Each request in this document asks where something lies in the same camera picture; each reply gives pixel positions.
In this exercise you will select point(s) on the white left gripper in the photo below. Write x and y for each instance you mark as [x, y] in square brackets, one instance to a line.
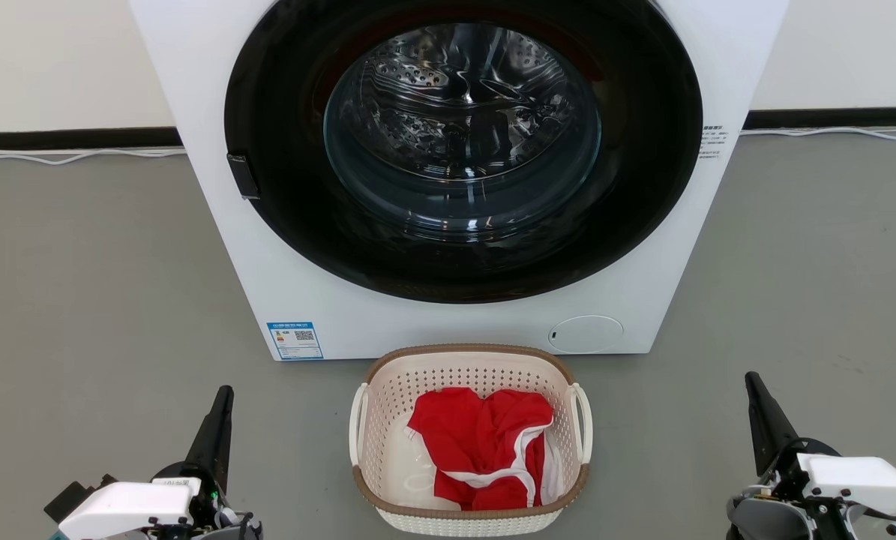
[125, 506]

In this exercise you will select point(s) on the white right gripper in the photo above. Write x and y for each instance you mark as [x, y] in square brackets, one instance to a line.
[860, 480]

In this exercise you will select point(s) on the white laundry basket brown rim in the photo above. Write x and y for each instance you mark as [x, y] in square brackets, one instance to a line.
[462, 367]

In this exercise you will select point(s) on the blue energy label sticker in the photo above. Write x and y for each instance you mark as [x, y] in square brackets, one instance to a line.
[295, 342]

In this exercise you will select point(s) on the round white filter cover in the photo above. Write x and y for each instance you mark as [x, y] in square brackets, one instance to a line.
[585, 334]

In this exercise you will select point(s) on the white front-load washing machine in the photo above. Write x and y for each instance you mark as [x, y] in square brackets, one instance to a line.
[418, 326]

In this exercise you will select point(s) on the red garment white trim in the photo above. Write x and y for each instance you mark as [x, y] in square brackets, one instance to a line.
[470, 442]

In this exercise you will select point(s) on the black round washing machine door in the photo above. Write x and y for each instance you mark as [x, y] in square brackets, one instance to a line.
[286, 191]

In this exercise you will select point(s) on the small printed text label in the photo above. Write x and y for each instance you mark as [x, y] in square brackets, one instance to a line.
[711, 142]

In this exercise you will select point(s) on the steel washing machine drum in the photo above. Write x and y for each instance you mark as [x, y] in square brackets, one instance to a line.
[459, 101]

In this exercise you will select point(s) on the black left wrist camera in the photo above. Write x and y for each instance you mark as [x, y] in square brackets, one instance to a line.
[67, 501]

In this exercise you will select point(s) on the black wall baseboard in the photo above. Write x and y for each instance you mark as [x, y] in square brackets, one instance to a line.
[837, 118]
[65, 139]

